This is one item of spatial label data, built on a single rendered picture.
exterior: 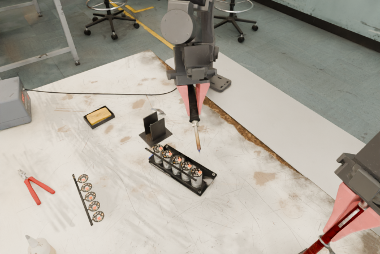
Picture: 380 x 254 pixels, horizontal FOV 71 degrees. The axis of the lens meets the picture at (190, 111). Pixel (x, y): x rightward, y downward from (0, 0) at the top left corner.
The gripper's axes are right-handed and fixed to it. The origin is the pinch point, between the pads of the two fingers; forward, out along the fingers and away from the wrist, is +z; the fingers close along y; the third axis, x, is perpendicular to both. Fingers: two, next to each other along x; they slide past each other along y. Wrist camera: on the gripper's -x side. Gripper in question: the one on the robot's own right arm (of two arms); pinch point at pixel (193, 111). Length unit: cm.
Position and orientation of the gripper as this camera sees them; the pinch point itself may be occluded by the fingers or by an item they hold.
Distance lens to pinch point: 58.7
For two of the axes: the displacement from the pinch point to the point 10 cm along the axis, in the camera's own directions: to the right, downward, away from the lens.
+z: 0.7, 9.6, 2.5
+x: -1.3, -2.4, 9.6
